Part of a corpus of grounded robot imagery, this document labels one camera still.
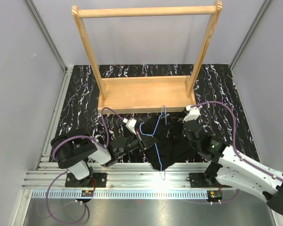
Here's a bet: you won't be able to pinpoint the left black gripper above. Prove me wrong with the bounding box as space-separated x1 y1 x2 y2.
117 128 159 157

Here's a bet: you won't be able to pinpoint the black trousers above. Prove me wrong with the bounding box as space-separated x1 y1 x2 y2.
141 115 198 171

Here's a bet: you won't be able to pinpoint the light blue wire hanger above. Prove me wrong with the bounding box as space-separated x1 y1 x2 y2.
139 105 168 181

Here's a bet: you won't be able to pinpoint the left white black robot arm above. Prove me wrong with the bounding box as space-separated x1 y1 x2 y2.
50 129 158 188

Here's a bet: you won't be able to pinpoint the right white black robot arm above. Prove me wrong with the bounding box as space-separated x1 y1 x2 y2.
182 120 283 215

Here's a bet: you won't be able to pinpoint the wooden clothes rack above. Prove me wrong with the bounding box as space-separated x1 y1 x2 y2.
71 0 223 115

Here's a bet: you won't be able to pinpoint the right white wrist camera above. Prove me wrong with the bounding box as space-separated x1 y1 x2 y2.
183 105 200 123

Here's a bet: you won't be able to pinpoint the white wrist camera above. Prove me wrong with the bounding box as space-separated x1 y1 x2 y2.
123 118 137 135
183 105 200 123

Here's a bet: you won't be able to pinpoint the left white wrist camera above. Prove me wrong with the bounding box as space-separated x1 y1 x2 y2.
123 118 137 135

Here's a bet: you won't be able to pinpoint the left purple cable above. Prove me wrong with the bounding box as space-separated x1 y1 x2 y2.
45 107 129 224

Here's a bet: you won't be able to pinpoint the purple cable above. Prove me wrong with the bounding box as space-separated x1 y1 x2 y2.
191 101 283 204
45 107 129 224

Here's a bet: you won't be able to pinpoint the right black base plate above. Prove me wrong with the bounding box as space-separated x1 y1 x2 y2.
186 173 232 188

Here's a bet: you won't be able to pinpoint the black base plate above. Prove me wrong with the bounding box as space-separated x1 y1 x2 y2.
65 173 107 188
186 173 232 188

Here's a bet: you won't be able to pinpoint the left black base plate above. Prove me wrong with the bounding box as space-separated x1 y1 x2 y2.
65 173 107 188

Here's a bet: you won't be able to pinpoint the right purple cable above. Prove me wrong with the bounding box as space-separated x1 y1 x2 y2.
191 101 283 204

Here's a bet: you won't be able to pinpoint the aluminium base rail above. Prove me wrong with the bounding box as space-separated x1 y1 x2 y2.
21 163 278 190

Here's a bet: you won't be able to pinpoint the slotted grey cable duct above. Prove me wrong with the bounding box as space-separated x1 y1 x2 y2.
32 189 223 200

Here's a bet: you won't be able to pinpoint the left aluminium frame post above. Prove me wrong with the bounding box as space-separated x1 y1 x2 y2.
24 0 68 73

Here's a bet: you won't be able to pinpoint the aluminium frame post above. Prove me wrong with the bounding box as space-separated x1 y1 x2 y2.
24 0 68 73
229 0 273 70

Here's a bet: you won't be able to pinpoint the right aluminium frame post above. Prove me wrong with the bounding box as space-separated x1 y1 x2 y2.
229 0 273 70

